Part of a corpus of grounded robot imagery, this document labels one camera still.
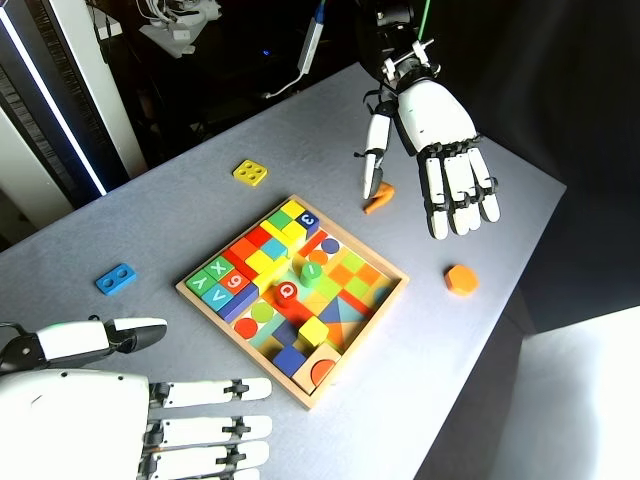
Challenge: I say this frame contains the orange hexagon block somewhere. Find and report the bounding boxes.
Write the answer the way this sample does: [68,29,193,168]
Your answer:
[443,264,480,298]

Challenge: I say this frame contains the green cable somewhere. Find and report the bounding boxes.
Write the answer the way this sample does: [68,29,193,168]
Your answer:
[417,0,433,44]

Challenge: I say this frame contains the grey table cloth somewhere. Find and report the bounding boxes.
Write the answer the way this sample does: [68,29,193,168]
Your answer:
[0,62,567,480]

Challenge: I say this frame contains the yellow four-hole block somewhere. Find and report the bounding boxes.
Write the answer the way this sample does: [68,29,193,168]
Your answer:
[232,158,269,189]

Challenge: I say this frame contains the white cable adapter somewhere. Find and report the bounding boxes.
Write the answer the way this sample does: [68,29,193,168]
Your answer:
[296,0,328,76]

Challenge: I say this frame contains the yellow cube block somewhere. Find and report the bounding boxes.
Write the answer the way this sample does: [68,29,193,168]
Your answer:
[298,315,331,349]

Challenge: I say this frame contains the thin white cable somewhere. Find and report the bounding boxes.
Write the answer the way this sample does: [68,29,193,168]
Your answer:
[266,69,307,100]

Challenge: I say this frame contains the wooden puzzle tray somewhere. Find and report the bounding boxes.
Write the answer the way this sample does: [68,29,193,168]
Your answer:
[174,193,411,412]

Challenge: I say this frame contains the blue two-hole block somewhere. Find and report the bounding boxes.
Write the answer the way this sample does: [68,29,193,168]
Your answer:
[94,263,138,297]

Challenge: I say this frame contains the green cylinder block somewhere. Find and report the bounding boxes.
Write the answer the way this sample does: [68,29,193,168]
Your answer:
[298,260,325,289]

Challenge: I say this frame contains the orange toy chicken leg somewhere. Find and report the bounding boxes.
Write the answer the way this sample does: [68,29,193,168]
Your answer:
[363,182,396,216]

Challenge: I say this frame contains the white bracket with cables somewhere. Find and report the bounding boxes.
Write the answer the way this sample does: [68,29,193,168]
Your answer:
[138,0,222,59]

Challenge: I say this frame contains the red cylinder block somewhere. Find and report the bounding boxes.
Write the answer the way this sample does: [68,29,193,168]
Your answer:
[272,280,300,309]

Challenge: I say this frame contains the white upright frame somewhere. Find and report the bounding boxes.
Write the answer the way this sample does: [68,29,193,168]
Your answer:
[0,0,149,241]

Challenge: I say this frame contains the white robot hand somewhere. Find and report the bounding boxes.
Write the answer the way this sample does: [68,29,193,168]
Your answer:
[353,78,502,242]
[0,315,274,480]

